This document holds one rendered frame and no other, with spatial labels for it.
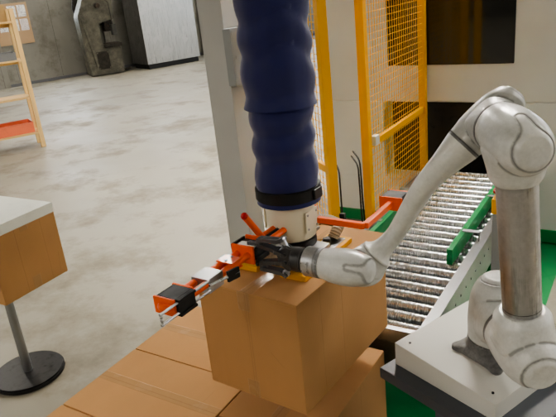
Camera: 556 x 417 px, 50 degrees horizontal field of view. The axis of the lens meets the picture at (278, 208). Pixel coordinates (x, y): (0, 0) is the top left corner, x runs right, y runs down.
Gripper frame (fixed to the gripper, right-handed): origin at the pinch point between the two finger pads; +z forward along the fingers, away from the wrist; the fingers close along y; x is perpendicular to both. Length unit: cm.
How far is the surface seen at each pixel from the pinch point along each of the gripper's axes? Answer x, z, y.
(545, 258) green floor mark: 271, -51, 120
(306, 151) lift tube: 24.5, -9.9, -25.6
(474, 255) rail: 141, -35, 61
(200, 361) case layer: 18, 46, 65
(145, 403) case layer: -12, 49, 65
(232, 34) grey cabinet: 128, 88, -54
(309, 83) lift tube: 27, -12, -47
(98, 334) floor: 74, 182, 119
